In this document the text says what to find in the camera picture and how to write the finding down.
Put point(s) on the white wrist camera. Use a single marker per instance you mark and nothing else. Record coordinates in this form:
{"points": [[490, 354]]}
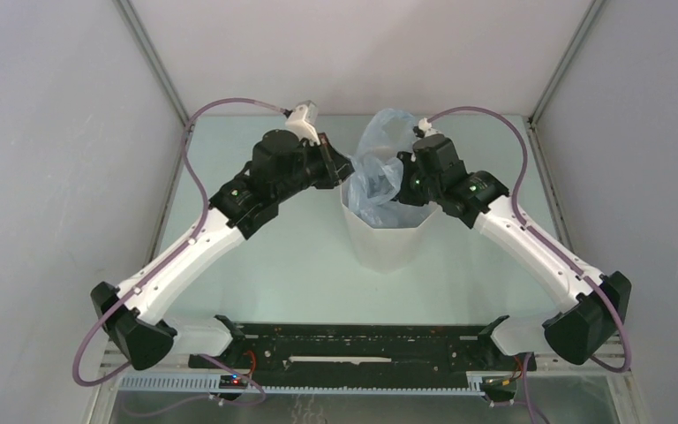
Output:
{"points": [[301, 122], [424, 129]]}

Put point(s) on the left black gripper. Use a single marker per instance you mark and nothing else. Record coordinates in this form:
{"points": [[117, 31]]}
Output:
{"points": [[336, 167]]}

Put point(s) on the white cable duct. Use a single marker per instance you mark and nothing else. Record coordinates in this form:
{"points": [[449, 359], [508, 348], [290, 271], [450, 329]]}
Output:
{"points": [[214, 383]]}

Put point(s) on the aluminium frame post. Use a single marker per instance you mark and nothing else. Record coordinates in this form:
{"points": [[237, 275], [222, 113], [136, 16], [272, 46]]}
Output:
{"points": [[568, 57], [145, 44]]}

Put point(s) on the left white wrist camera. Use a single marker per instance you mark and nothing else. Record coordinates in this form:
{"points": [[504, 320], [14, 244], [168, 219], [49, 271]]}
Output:
{"points": [[301, 122]]}

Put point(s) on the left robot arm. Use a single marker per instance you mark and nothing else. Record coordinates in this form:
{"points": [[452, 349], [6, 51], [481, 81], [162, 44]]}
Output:
{"points": [[282, 165]]}

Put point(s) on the left circuit board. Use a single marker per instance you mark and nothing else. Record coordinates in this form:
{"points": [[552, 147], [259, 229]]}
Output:
{"points": [[232, 382]]}

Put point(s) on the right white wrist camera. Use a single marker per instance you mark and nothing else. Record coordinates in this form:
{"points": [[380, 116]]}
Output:
{"points": [[424, 129]]}

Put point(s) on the circuit board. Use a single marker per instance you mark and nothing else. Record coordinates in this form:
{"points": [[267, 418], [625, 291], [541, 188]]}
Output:
{"points": [[501, 383], [232, 382]]}

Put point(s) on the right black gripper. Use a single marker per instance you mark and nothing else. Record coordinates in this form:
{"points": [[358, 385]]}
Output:
{"points": [[405, 195]]}

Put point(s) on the blue plastic trash bag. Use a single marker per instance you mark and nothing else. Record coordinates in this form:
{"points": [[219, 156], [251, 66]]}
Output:
{"points": [[378, 173]]}

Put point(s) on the right aluminium frame post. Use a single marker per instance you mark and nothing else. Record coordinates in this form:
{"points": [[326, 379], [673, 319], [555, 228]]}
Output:
{"points": [[568, 57]]}

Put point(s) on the white trash bin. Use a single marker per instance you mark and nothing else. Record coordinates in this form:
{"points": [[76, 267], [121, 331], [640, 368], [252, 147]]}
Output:
{"points": [[385, 250]]}

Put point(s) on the left aluminium frame post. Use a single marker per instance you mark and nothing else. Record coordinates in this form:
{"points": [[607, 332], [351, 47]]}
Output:
{"points": [[145, 44]]}

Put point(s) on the right circuit board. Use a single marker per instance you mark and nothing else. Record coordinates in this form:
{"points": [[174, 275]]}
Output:
{"points": [[501, 383]]}

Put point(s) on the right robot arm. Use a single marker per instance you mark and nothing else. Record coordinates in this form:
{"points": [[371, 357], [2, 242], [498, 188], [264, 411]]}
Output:
{"points": [[589, 305]]}

